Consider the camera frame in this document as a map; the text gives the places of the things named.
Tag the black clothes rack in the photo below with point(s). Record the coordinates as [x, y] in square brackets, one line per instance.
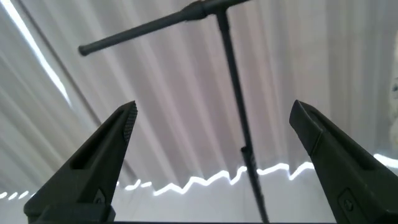
[230, 46]

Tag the white curtain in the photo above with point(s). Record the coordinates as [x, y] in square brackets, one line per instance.
[171, 93]

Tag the cream printed garment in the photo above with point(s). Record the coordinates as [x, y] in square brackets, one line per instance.
[395, 130]

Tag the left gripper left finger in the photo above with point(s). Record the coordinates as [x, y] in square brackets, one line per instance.
[87, 180]

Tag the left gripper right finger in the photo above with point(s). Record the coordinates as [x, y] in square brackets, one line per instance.
[351, 180]

